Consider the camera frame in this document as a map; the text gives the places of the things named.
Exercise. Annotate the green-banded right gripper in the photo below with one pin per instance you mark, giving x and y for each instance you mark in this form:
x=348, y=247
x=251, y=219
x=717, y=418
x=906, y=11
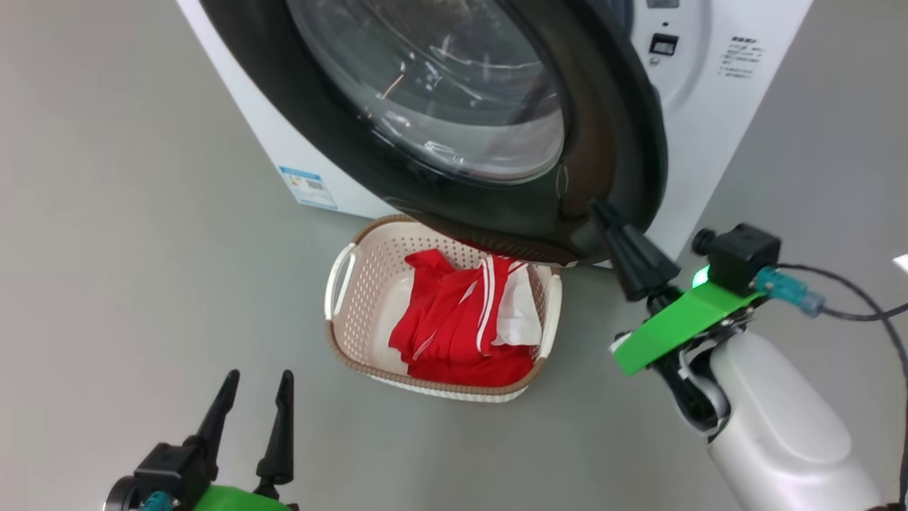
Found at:
x=674, y=330

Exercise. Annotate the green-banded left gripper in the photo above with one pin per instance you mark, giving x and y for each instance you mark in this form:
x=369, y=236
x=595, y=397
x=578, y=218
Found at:
x=241, y=500

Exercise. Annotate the dark round washing machine door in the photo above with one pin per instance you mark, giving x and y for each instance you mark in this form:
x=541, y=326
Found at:
x=603, y=142

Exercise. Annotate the red garment with white stripes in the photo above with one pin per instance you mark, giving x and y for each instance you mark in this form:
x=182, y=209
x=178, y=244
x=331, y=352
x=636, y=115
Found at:
x=447, y=312

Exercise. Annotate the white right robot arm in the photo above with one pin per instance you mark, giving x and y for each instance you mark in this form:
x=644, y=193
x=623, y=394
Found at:
x=780, y=440

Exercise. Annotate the white washing machine body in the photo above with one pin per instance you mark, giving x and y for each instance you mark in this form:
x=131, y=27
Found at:
x=716, y=128

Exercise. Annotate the cream perforated laundry basket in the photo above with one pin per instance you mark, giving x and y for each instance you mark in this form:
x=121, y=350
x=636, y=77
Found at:
x=362, y=298

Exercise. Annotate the blue energy label sticker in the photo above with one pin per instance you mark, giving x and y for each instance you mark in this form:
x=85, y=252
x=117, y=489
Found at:
x=308, y=188

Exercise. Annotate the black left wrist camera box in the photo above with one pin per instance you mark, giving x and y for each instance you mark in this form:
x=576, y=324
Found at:
x=167, y=472

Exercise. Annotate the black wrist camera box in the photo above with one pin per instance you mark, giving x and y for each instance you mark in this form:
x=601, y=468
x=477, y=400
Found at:
x=167, y=472
x=741, y=259

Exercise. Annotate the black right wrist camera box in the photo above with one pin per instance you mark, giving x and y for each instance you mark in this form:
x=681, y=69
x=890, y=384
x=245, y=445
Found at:
x=741, y=259

